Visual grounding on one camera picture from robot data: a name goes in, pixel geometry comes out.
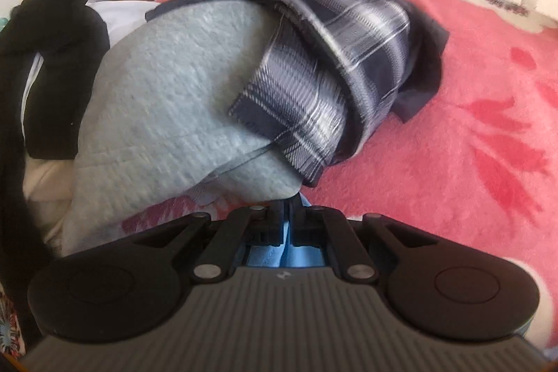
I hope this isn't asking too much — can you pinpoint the light blue printed t-shirt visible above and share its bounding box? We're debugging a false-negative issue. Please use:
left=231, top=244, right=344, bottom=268
left=237, top=198, right=332, bottom=269

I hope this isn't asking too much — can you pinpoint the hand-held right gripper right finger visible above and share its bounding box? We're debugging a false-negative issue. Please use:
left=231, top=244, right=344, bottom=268
left=290, top=195, right=439, bottom=282

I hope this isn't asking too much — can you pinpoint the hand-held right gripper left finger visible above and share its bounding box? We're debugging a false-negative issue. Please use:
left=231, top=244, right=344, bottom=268
left=126, top=200, right=288, bottom=283

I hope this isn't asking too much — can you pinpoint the white cloth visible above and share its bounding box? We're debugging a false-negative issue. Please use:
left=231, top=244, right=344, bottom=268
left=20, top=0, right=158, bottom=133

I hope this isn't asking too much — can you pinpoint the dark charcoal garment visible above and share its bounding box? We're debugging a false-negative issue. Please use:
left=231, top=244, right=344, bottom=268
left=0, top=0, right=111, bottom=355

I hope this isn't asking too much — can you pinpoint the pink floral blanket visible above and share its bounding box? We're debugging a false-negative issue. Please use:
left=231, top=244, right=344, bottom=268
left=0, top=0, right=558, bottom=359

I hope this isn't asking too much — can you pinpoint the beige cloth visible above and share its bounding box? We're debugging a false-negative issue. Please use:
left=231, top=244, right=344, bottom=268
left=22, top=158, right=77, bottom=257

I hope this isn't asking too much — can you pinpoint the light grey cloth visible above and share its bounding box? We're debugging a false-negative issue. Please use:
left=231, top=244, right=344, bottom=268
left=61, top=1, right=303, bottom=257

